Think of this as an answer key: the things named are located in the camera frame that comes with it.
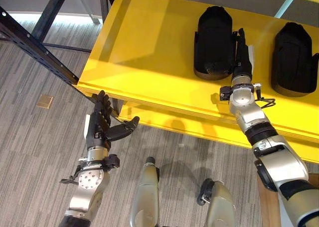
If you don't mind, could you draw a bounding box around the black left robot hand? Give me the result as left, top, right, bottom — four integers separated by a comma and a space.
84, 90, 140, 150

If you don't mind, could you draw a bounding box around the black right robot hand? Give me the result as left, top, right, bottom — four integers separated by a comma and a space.
232, 27, 256, 76

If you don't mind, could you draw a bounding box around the black sole-shaped part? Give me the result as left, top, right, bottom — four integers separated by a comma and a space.
193, 5, 236, 81
270, 21, 319, 98

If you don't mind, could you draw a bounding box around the yellow lower shelf board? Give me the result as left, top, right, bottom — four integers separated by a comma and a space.
119, 102, 319, 164

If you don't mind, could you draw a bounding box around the yellow shelf board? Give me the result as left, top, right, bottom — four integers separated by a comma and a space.
119, 102, 319, 164
76, 0, 319, 143

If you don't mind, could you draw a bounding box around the brass floor socket plate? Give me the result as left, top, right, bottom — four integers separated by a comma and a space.
36, 94, 54, 109

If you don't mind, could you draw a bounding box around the silver left robot leg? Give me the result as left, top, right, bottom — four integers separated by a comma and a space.
129, 156, 160, 227

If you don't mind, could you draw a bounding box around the silver robot leg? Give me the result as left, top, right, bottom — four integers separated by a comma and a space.
129, 156, 160, 227
197, 178, 236, 227

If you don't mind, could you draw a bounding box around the silver right robot leg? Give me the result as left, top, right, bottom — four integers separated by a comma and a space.
197, 178, 236, 227

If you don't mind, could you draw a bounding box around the black perforated shelf frame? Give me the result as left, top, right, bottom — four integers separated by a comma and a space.
0, 5, 120, 119

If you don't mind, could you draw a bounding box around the black metal rack post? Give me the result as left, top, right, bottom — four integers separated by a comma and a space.
31, 0, 73, 44

